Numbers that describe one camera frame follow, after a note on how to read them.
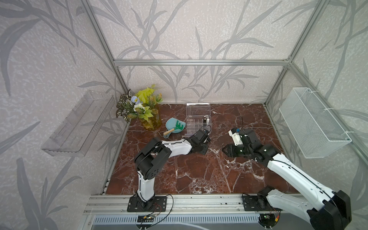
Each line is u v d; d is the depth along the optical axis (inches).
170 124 41.6
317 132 23.5
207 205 29.2
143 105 35.6
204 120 40.1
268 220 29.1
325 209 14.8
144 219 27.6
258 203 26.2
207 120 40.1
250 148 23.1
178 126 41.4
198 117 41.3
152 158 19.6
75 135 26.6
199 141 29.1
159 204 28.9
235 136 28.1
